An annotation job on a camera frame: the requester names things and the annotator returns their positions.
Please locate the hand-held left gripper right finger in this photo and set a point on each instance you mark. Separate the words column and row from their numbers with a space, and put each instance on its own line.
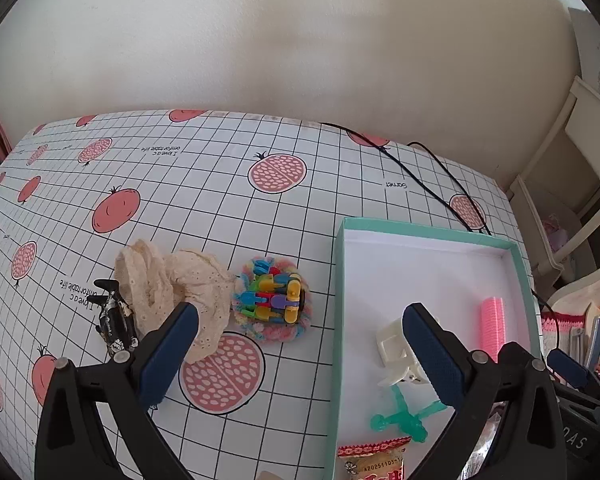
column 437, row 355

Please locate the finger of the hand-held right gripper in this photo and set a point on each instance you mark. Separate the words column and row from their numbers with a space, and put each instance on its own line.
column 570, row 366

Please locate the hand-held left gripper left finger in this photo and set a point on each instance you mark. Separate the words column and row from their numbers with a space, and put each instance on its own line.
column 172, row 355

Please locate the white hair claw clip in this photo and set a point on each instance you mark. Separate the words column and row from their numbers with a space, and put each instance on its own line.
column 392, row 340

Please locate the pink plastic comb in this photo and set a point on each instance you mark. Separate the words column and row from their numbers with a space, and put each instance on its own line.
column 492, row 325

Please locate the green plastic dragonfly toy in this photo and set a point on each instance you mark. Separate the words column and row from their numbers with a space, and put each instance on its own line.
column 407, row 417

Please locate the teal cardboard box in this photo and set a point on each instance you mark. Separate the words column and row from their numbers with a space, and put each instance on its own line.
column 430, row 270

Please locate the clear bag of cotton swabs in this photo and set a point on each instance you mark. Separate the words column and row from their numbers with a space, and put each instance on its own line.
column 485, row 455

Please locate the orange rice cracker packet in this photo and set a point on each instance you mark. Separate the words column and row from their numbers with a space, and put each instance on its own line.
column 375, row 465

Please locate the pile of assorted stationery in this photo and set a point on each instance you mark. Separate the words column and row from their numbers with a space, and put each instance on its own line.
column 597, row 340

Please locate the pink white crochet cloth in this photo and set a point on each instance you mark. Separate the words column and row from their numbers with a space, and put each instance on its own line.
column 562, row 327

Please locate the black shiny hair clip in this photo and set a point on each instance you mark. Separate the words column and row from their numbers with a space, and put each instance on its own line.
column 115, row 320

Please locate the beige lace scrunchie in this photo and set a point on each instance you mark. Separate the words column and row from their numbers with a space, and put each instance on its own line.
column 190, row 275

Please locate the pink plush toy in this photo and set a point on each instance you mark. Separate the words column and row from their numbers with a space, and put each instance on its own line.
column 555, row 232

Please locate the white grid fruit-print tablecloth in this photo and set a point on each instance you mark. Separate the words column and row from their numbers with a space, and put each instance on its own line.
column 230, row 185

